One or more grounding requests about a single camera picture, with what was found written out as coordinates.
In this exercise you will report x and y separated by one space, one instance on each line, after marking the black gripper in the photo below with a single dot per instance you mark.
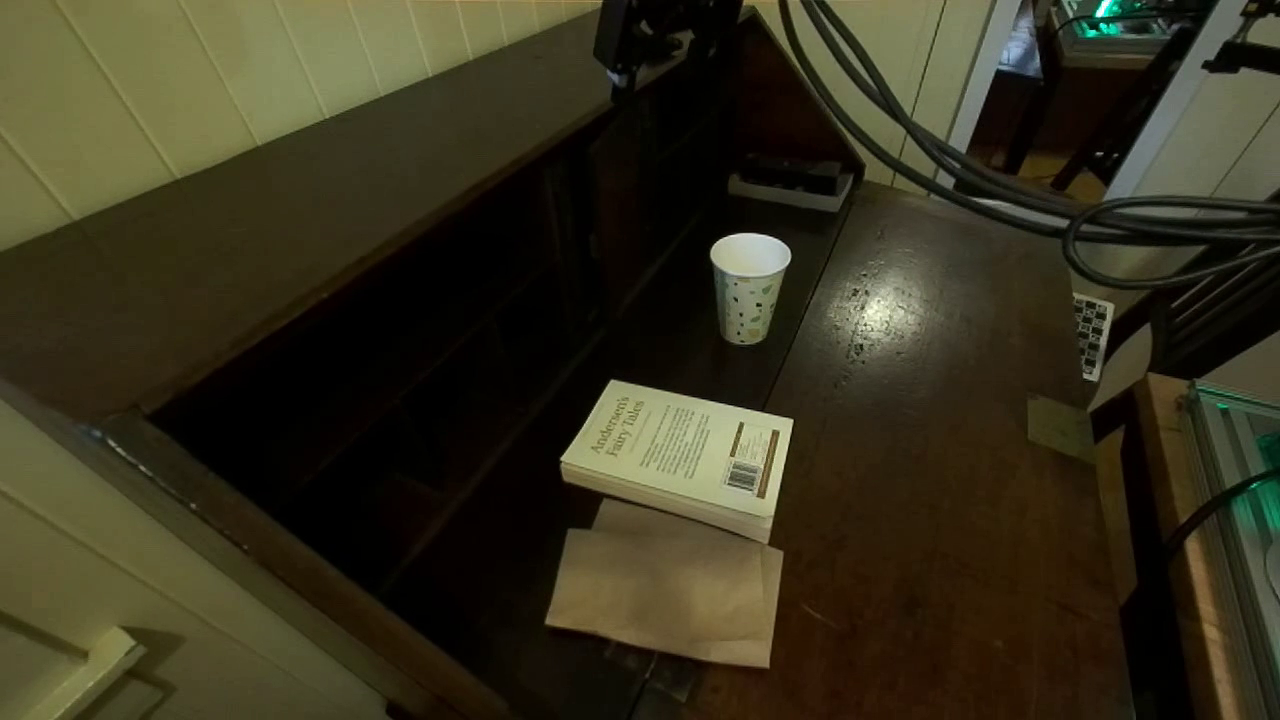
661 32

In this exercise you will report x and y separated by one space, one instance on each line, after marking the white dotted paper cup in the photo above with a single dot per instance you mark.
748 302

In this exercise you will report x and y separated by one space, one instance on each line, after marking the beige label on desk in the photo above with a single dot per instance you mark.
1062 428

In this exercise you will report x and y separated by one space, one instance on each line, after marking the dark wooden secretary desk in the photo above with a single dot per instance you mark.
933 532

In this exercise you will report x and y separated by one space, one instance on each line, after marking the white panelled door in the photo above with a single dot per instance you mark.
163 603

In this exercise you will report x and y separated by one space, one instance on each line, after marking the white paperback book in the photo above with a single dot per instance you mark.
664 445

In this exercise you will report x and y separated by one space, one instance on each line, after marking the light wooden side table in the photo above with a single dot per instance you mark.
1165 532

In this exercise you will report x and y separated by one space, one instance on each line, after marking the white perforated bracket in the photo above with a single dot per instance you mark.
1090 339

